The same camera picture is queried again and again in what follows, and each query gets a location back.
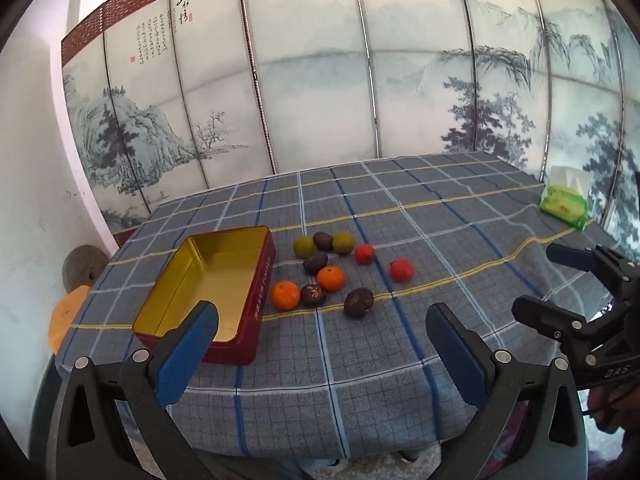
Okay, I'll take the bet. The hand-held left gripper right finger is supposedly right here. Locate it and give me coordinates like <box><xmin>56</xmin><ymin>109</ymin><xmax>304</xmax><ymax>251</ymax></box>
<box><xmin>425</xmin><ymin>302</ymin><xmax>589</xmax><ymax>480</ymax></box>

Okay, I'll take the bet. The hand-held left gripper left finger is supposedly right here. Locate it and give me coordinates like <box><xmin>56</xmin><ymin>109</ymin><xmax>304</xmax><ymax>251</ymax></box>
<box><xmin>55</xmin><ymin>300</ymin><xmax>221</xmax><ymax>480</ymax></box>

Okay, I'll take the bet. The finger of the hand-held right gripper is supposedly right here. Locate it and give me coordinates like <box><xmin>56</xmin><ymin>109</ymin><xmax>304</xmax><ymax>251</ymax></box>
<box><xmin>512</xmin><ymin>295</ymin><xmax>589</xmax><ymax>344</ymax></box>
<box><xmin>546</xmin><ymin>243</ymin><xmax>602</xmax><ymax>272</ymax></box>

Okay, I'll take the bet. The red and gold tin box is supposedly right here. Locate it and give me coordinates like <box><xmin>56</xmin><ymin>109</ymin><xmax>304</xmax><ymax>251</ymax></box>
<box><xmin>131</xmin><ymin>226</ymin><xmax>276</xmax><ymax>366</ymax></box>

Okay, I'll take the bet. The orange tangerine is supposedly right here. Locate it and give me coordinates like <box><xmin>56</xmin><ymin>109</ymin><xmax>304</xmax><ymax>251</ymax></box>
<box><xmin>316</xmin><ymin>265</ymin><xmax>347</xmax><ymax>293</ymax></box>
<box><xmin>271</xmin><ymin>280</ymin><xmax>301</xmax><ymax>311</ymax></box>

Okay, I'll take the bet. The person's right hand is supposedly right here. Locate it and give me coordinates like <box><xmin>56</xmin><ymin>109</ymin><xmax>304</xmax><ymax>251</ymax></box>
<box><xmin>586</xmin><ymin>386</ymin><xmax>633</xmax><ymax>435</ymax></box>

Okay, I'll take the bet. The green tissue pack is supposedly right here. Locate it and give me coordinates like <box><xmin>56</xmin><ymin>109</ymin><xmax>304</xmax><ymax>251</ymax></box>
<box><xmin>539</xmin><ymin>165</ymin><xmax>591</xmax><ymax>231</ymax></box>

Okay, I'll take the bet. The orange round cushion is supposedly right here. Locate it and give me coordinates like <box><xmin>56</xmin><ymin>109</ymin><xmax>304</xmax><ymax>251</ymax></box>
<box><xmin>47</xmin><ymin>285</ymin><xmax>92</xmax><ymax>354</ymax></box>

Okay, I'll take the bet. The grey round stone disc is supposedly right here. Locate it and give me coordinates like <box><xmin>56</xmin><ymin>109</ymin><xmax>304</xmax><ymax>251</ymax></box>
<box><xmin>62</xmin><ymin>244</ymin><xmax>110</xmax><ymax>294</ymax></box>

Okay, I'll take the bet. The blue plaid tablecloth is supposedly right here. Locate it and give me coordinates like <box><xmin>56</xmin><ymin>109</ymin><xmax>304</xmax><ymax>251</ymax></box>
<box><xmin>52</xmin><ymin>151</ymin><xmax>621</xmax><ymax>467</ymax></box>

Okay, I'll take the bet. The landscape painted folding screen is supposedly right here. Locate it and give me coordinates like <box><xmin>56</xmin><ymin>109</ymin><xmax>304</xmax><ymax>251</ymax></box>
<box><xmin>60</xmin><ymin>0</ymin><xmax>640</xmax><ymax>252</ymax></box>

